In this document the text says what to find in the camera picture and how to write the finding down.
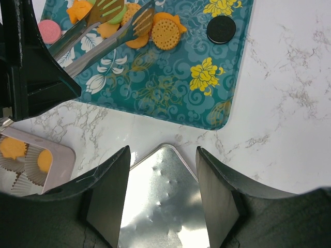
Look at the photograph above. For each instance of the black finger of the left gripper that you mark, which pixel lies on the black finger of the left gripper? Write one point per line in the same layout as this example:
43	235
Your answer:
43	84

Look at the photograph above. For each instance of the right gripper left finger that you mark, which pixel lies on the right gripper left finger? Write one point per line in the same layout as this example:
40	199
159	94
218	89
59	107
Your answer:
89	209

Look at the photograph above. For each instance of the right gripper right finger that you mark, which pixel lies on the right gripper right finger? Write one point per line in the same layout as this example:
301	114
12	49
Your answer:
222	190

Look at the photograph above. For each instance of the orange cookie small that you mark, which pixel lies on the orange cookie small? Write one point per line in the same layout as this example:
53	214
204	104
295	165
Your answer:
44	161

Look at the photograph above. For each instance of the round dotted orange cookie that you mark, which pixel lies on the round dotted orange cookie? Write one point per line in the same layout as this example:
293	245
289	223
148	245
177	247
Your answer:
165	34

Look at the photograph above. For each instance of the pink cookie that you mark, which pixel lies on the pink cookie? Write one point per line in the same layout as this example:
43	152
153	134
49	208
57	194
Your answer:
50	31

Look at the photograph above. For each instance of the square metal tin lid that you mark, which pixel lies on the square metal tin lid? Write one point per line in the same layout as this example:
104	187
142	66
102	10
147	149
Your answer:
163	206

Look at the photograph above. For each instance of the square cookie tin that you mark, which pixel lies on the square cookie tin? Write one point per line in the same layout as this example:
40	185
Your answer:
33	165

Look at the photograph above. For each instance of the orange flower cookie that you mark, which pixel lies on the orange flower cookie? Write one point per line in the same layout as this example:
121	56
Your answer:
79	10

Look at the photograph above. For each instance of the green cookie right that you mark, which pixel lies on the green cookie right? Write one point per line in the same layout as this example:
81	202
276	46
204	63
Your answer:
118	18

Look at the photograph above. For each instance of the teal floral tray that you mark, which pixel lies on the teal floral tray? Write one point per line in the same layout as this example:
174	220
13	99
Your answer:
192	84

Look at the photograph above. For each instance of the orange fish cookie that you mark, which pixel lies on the orange fish cookie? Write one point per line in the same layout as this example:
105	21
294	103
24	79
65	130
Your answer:
175	18

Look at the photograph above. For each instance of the black cookie right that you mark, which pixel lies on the black cookie right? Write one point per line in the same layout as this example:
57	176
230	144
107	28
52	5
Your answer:
221	29

